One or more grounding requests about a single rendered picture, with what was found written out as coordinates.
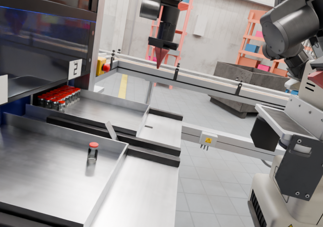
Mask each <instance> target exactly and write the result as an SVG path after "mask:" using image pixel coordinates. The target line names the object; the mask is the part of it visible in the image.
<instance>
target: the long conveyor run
mask: <svg viewBox="0 0 323 227"><path fill-rule="evenodd" d="M120 51H121V50H120V49H118V52H117V53H115V50H112V52H111V51H107V50H102V49H99V54H102V53H106V56H110V55H111V53H114V55H115V57H114V58H113V61H115V60H118V65H117V73H120V74H124V75H129V76H134V77H138V78H142V79H146V80H150V81H154V82H158V83H162V84H167V85H170V86H174V87H179V88H184V89H188V90H192V91H196V92H200V93H204V94H208V95H213V96H216V97H220V98H225V99H229V100H233V101H238V102H242V103H246V104H250V105H254V106H256V104H260V105H261V104H262V103H263V104H267V105H271V106H275V107H279V108H283V109H285V107H286V104H287V102H288V100H289V97H290V95H291V94H289V93H284V92H280V91H276V90H272V89H268V88H263V87H258V86H255V85H250V84H246V83H243V80H240V82H238V79H239V77H236V79H235V81H233V80H230V79H225V78H221V77H217V76H212V75H208V74H204V73H199V72H195V71H191V70H187V69H183V68H180V66H179V65H180V63H177V64H178V65H177V66H176V67H174V66H170V65H166V64H162V63H161V65H160V67H159V69H157V63H156V62H153V61H148V60H144V59H140V58H136V57H132V56H128V55H123V54H120ZM106 56H103V57H106Z"/></svg>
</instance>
